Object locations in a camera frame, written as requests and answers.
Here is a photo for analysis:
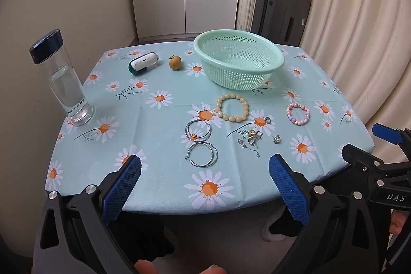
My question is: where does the green plastic basket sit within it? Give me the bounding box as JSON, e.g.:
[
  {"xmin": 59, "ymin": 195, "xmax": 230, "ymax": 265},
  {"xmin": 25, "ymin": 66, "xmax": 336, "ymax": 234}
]
[{"xmin": 193, "ymin": 30, "xmax": 285, "ymax": 91}]

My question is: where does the daisy print tablecloth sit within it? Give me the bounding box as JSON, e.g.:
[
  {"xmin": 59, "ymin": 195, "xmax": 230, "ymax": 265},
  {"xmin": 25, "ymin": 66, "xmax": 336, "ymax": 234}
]
[{"xmin": 45, "ymin": 41, "xmax": 376, "ymax": 214}]

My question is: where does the person's right hand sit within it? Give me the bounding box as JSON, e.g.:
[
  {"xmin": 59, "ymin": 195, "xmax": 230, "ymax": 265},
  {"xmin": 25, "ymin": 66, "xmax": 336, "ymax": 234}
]
[{"xmin": 389, "ymin": 215, "xmax": 403, "ymax": 235}]

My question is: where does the cream curtain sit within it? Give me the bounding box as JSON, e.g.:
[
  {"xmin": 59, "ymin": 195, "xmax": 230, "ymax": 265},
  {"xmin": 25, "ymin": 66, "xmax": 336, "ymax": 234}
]
[{"xmin": 298, "ymin": 0, "xmax": 411, "ymax": 165}]

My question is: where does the pink bead bracelet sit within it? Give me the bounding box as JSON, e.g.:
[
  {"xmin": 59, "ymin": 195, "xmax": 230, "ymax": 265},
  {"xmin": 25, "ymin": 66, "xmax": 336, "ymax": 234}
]
[{"xmin": 286, "ymin": 103, "xmax": 311, "ymax": 126}]

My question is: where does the cream bead bracelet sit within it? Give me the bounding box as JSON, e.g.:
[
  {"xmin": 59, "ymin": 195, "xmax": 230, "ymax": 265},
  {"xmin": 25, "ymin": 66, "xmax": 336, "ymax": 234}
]
[{"xmin": 215, "ymin": 94, "xmax": 250, "ymax": 123}]

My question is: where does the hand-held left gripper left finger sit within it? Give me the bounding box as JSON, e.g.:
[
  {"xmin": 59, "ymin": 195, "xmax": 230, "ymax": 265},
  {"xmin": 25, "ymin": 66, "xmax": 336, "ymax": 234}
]
[{"xmin": 34, "ymin": 154, "xmax": 142, "ymax": 274}]

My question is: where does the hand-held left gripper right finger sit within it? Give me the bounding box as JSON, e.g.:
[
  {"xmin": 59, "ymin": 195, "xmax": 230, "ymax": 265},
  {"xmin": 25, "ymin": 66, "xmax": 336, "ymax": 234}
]
[{"xmin": 268, "ymin": 154, "xmax": 390, "ymax": 274}]

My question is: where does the glass water bottle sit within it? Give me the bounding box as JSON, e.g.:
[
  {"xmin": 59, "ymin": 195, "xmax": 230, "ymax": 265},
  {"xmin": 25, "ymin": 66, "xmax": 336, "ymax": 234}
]
[{"xmin": 30, "ymin": 29, "xmax": 96, "ymax": 127}]

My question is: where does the white and teal case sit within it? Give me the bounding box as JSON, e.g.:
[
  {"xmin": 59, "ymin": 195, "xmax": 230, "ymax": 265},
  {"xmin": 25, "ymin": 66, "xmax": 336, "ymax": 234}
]
[{"xmin": 128, "ymin": 51, "xmax": 160, "ymax": 76}]

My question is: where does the white suitcase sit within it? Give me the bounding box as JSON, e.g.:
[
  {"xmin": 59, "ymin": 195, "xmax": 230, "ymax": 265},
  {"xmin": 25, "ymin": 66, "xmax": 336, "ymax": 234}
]
[{"xmin": 237, "ymin": 0, "xmax": 261, "ymax": 32}]

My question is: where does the silver hoop earring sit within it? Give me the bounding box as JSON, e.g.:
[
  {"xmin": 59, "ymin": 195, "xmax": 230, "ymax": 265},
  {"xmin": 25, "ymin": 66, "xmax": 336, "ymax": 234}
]
[
  {"xmin": 184, "ymin": 120, "xmax": 212, "ymax": 142},
  {"xmin": 184, "ymin": 142, "xmax": 219, "ymax": 168}
]

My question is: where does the grey suitcase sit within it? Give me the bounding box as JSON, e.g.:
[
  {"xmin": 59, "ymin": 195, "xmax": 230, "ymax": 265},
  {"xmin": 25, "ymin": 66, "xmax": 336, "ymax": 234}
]
[{"xmin": 250, "ymin": 0, "xmax": 311, "ymax": 46}]

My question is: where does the person's left hand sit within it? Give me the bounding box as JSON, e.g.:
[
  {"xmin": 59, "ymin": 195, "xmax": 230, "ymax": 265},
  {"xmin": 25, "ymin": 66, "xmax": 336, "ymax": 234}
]
[{"xmin": 133, "ymin": 259, "xmax": 227, "ymax": 274}]

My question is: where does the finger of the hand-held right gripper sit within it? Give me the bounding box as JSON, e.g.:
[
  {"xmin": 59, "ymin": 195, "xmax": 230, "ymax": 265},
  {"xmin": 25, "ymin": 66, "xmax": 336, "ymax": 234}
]
[
  {"xmin": 341, "ymin": 143, "xmax": 403, "ymax": 180},
  {"xmin": 372, "ymin": 123, "xmax": 411, "ymax": 146}
]

